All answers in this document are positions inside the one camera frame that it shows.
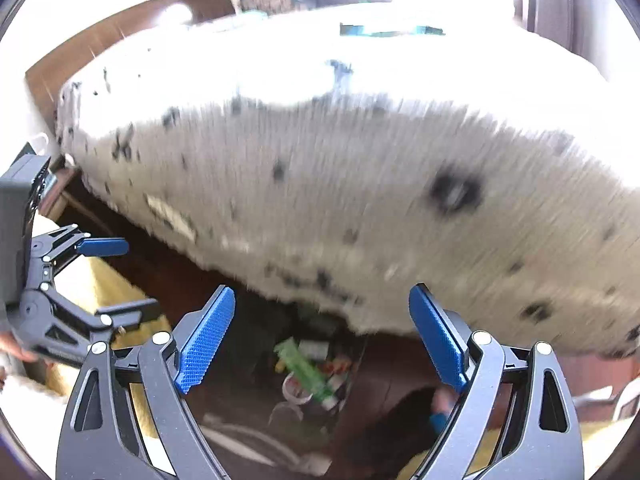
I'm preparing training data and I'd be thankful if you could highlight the colourful hair ties bundle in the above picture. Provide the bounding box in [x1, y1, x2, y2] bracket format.
[319, 356, 354, 378]

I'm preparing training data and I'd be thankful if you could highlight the green toothpaste tube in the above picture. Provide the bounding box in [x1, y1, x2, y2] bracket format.
[274, 338, 338, 411]

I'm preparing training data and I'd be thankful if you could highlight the round pink-lid tin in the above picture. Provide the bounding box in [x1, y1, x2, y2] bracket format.
[281, 373, 312, 406]

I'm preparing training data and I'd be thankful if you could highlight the black trash bin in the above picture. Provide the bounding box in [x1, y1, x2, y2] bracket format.
[189, 289, 367, 465]

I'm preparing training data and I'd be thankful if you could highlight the person's left hand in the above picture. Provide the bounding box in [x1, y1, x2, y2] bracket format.
[0, 332, 39, 363]

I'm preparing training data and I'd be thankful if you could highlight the person's slippered right foot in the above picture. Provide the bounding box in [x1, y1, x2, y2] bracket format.
[430, 387, 458, 434]

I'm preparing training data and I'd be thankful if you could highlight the dark wooden headboard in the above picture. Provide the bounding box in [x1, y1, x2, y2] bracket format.
[25, 0, 234, 128]

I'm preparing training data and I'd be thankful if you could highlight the grey cat-pattern bed blanket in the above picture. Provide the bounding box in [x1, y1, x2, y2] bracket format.
[56, 3, 639, 358]

